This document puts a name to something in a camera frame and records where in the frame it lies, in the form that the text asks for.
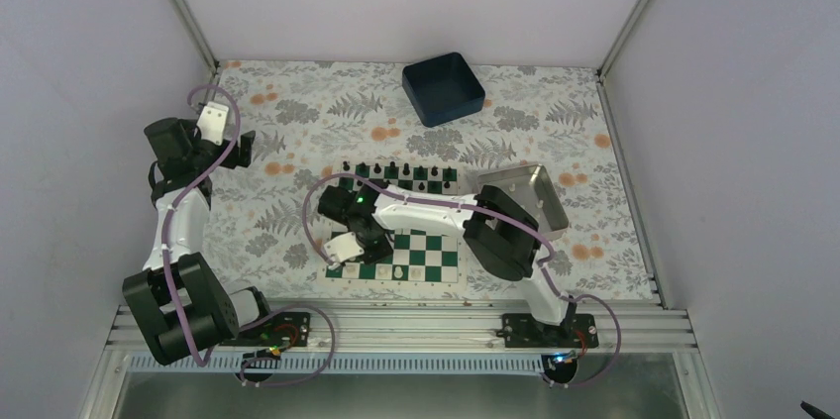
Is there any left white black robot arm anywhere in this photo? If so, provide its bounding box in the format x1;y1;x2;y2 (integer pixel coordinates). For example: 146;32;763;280
122;110;276;366

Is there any green white chess board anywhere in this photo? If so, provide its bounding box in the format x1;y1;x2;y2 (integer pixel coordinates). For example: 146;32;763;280
320;160;462;290

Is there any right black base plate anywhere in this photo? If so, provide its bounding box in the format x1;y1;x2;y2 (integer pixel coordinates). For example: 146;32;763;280
496;313;599;349

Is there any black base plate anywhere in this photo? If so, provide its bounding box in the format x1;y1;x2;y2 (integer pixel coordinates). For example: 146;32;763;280
222;312;311;349
496;313;599;349

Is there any aluminium rail frame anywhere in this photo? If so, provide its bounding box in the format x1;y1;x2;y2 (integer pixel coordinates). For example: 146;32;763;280
81;300;720;418

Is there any floral patterned table mat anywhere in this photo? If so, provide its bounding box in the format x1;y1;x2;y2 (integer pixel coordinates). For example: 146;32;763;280
203;60;653;301

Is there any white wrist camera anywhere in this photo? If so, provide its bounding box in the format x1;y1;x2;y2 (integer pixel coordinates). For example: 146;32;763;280
196;102;230;146
322;232;365;270

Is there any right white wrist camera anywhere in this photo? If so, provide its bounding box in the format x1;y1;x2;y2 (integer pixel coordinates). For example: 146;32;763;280
322;232;365;270

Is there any metal tray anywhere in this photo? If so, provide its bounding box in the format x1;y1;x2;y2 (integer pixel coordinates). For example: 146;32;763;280
476;163;570;241

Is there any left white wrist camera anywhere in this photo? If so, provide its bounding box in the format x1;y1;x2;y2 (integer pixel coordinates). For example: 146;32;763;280
196;102;230;146

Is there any dark blue square bin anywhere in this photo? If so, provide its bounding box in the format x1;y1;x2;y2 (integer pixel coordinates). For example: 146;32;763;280
402;52;486;128

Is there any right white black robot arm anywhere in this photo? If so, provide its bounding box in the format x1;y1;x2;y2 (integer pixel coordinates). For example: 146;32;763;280
317;180;575;347

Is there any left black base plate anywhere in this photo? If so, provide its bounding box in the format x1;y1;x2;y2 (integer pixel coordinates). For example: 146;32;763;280
222;312;311;349

